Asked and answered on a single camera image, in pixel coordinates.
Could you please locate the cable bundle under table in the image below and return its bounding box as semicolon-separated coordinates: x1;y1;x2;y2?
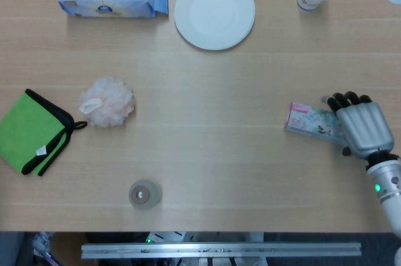
33;231;56;266

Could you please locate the green cloth black trim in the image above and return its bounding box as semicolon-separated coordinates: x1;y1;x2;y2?
0;88;88;176

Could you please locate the floral tissue pack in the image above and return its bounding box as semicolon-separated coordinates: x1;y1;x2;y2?
284;101;349;147

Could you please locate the robot base electronics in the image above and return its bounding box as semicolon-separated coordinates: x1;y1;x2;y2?
145;231;189;243

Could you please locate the pink bath pouf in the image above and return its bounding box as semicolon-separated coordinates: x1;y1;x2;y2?
78;76;137;128

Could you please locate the aluminium rail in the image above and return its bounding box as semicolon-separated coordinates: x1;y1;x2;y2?
81;242;362;260

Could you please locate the white paper plate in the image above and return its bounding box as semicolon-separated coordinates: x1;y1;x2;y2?
174;0;256;51

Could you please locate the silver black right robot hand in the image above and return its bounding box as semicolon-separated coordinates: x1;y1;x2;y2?
321;91;395;160

